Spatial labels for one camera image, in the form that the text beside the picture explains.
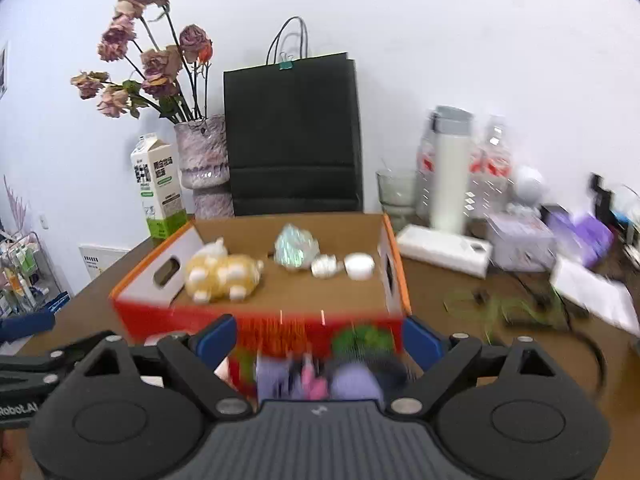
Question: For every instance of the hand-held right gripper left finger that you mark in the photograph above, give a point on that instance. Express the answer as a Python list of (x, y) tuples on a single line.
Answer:
[(217, 337)]

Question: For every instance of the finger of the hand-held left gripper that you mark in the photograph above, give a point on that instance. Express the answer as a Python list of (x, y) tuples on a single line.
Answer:
[(27, 324), (45, 366)]

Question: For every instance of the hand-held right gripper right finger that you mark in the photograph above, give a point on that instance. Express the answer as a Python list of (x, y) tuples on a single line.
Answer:
[(420, 342)]

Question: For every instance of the purple cloth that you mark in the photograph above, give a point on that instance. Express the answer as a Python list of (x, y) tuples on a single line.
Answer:
[(350, 385)]

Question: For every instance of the orange cardboard box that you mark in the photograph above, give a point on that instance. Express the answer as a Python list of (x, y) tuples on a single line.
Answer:
[(300, 295)]

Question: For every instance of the brown wooden desktop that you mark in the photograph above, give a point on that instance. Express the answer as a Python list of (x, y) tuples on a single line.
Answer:
[(100, 310)]

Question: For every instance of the yellow white plush toy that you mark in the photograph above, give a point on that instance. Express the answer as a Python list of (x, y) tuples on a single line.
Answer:
[(225, 272)]

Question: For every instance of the white flat box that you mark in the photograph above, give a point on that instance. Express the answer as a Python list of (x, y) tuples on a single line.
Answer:
[(440, 250)]

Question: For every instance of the small white round case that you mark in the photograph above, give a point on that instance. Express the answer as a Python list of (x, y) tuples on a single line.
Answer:
[(359, 266)]

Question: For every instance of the white panel with label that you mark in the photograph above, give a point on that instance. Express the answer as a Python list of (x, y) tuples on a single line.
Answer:
[(102, 260)]

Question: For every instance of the small pink object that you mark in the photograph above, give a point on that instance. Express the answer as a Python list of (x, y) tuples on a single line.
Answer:
[(312, 385)]

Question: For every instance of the iridescent foil packet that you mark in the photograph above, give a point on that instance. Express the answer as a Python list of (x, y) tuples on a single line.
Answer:
[(296, 247)]

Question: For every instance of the crumpled white wrapper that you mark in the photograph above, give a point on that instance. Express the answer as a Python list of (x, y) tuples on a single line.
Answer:
[(326, 266)]

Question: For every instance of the light purple box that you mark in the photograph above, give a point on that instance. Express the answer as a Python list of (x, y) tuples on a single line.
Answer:
[(520, 240)]

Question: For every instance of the clear glass cup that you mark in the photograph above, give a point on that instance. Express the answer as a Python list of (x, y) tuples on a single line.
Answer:
[(397, 195)]

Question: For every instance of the white thermos bottle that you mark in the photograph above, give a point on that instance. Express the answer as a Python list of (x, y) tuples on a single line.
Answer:
[(450, 185)]

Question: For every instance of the white green milk carton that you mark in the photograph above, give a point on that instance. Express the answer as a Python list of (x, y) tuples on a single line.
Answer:
[(160, 185)]

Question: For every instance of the clear water bottle red label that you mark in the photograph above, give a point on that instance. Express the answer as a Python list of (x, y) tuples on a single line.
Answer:
[(425, 170), (492, 165)]

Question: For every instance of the mottled purple vase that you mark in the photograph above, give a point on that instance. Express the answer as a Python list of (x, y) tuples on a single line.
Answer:
[(202, 160)]

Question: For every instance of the white paper sheet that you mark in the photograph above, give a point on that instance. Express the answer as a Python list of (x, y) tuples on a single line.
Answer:
[(595, 292)]

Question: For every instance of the white round device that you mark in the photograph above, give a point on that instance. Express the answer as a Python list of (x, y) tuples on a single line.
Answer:
[(527, 185)]

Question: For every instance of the purple packet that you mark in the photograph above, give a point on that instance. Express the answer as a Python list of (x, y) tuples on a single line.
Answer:
[(585, 232)]

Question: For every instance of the black paper bag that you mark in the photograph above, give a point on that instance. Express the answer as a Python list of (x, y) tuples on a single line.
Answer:
[(292, 135)]

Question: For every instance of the black stand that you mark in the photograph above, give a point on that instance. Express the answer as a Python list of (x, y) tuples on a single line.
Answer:
[(600, 195)]

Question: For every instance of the dried pink flowers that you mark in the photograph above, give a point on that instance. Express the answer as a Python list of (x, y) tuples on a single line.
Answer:
[(155, 62)]

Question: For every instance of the green binder clip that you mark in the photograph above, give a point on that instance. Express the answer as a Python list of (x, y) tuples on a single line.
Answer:
[(286, 64)]

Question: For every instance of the white wall socket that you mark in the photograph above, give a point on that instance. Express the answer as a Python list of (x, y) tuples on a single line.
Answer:
[(44, 221)]

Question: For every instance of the wall picture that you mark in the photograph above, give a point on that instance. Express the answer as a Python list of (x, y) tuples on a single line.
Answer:
[(3, 72)]

